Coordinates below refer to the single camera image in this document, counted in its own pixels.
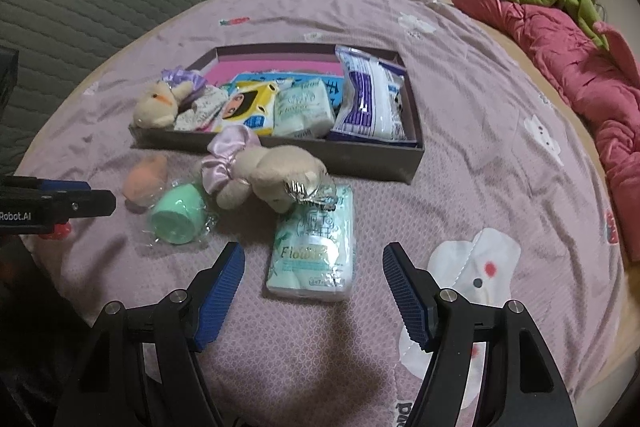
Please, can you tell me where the cream floral scrunchie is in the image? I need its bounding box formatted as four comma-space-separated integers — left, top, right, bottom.
174, 86, 228, 132

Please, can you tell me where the light green tissue pack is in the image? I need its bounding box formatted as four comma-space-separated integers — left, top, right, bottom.
265, 184, 357, 303
272, 78, 337, 138

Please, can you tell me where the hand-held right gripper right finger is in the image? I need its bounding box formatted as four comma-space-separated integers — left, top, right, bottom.
382, 242, 581, 427

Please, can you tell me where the beige plush bear purple bow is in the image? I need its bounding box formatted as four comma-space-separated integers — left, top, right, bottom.
132, 67, 208, 128

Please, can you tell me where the blue white wipes pack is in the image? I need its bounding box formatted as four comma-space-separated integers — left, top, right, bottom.
327, 45, 408, 142

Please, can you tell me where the yellow cartoon tissue packet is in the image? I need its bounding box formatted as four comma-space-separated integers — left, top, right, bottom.
212, 74, 293, 136

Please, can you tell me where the dark cardboard box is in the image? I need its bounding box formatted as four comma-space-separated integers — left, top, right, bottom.
129, 43, 426, 185

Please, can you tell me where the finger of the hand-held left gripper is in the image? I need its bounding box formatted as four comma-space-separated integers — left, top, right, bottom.
47, 189, 117, 220
0, 177, 92, 194

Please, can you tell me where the beige plush bear pink bow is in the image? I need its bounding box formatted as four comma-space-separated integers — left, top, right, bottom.
201, 125, 333, 214

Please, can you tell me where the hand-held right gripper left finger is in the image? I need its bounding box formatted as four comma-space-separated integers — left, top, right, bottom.
60, 241, 247, 427

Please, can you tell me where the green makeup sponge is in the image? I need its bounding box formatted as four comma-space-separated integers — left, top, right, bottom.
147, 182, 216, 248

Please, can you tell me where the pink quilt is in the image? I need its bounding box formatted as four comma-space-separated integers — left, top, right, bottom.
451, 0, 640, 263

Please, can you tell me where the orange makeup sponge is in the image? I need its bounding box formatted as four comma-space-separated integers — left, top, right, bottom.
124, 155, 169, 210

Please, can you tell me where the purple printed bedsheet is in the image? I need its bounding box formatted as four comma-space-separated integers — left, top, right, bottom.
10, 0, 631, 427

